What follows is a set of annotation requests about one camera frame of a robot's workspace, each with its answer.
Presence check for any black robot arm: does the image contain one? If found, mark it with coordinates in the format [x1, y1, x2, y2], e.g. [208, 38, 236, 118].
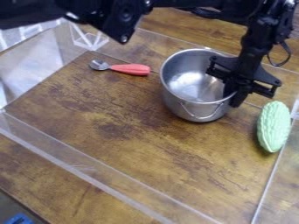
[0, 0, 299, 107]

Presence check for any green bitter gourd toy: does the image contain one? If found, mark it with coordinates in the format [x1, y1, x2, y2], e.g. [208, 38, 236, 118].
[256, 101, 291, 153]

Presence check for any black cable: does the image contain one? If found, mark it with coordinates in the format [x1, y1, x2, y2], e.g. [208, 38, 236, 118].
[266, 40, 294, 68]

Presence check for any blue object at corner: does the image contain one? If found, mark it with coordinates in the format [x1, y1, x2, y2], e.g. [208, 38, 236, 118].
[4, 213, 33, 224]

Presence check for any clear acrylic barrier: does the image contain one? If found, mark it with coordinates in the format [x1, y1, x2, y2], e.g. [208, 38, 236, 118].
[0, 17, 299, 224]

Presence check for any pink handled metal spoon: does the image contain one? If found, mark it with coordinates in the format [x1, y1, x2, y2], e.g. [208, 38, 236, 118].
[88, 59, 151, 76]

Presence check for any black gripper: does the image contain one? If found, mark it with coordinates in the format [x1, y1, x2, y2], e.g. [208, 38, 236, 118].
[207, 56, 282, 108]

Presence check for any steel pot with handle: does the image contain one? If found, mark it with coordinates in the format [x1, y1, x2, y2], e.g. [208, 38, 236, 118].
[160, 48, 236, 123]

